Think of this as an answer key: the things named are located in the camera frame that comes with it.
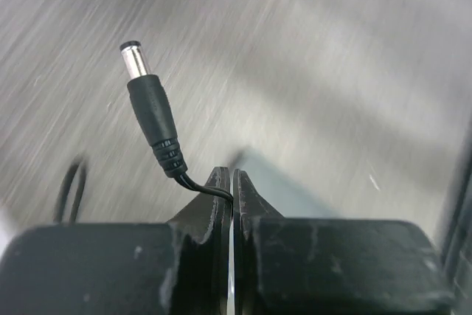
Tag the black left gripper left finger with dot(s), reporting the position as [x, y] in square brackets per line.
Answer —
[177, 267]

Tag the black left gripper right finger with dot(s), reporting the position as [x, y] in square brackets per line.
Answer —
[331, 265]

